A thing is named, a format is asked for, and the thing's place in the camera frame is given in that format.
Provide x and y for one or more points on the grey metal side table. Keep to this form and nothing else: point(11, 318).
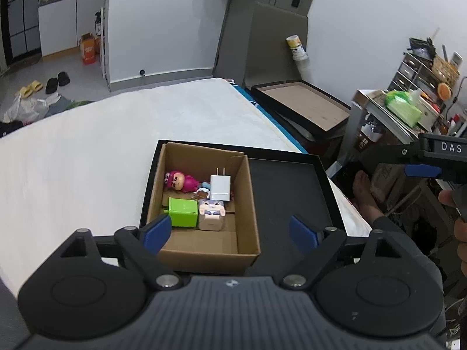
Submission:
point(371, 102)

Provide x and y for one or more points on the white plastic bag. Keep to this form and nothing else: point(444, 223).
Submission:
point(26, 110)

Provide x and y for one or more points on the green tissue pack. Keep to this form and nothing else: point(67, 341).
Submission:
point(400, 103)

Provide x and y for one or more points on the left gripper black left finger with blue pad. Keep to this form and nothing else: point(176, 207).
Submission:
point(140, 248)

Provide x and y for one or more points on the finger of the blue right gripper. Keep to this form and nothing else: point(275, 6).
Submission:
point(422, 171)

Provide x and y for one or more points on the orange cardboard box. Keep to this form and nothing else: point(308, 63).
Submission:
point(90, 48)

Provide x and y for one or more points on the brown cardboard box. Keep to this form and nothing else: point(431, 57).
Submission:
point(190, 250)

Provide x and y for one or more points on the white plug charger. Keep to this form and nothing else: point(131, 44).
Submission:
point(220, 186)

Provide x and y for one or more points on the magenta monster figure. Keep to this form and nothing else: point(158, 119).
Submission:
point(178, 181)

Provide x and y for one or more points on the yellow capped white bottle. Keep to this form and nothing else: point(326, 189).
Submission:
point(300, 57)

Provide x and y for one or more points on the small white cartoon figure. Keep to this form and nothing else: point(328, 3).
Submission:
point(212, 213)

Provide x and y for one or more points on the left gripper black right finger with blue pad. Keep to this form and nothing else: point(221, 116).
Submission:
point(320, 248)

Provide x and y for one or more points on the black shallow tray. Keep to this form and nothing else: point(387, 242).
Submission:
point(269, 187)

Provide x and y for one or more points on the black tray brown inside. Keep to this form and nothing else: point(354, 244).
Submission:
point(305, 105)

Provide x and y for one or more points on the grey leaning board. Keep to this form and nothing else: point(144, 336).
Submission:
point(253, 47)

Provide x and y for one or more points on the green cube charger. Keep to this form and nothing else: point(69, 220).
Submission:
point(183, 213)

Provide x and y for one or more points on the person's right hand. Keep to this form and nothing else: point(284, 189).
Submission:
point(446, 198)

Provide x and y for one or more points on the small drawer organizer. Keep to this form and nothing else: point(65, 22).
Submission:
point(412, 74)

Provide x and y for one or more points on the yellow slipper pair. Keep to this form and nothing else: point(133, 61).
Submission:
point(26, 91)

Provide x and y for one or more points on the black slipper pair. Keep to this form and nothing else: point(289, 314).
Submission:
point(53, 84)

